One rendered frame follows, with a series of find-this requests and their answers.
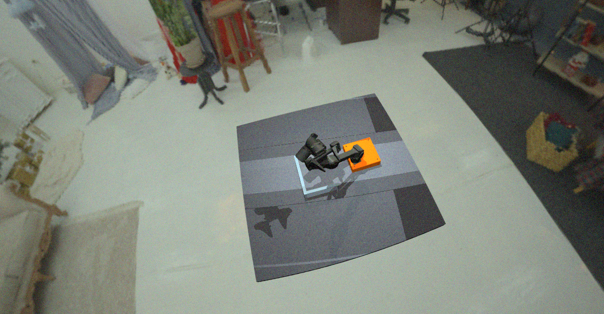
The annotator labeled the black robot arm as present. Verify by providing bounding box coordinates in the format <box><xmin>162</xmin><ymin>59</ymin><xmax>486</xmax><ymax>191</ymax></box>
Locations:
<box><xmin>295</xmin><ymin>133</ymin><xmax>364</xmax><ymax>169</ymax></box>

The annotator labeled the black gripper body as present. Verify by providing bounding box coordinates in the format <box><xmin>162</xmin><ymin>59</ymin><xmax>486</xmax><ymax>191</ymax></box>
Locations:
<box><xmin>304</xmin><ymin>141</ymin><xmax>341</xmax><ymax>171</ymax></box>

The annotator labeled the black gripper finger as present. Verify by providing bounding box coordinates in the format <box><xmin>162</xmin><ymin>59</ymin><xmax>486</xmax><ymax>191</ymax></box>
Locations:
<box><xmin>332</xmin><ymin>145</ymin><xmax>341</xmax><ymax>162</ymax></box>
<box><xmin>310</xmin><ymin>159</ymin><xmax>326</xmax><ymax>172</ymax></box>

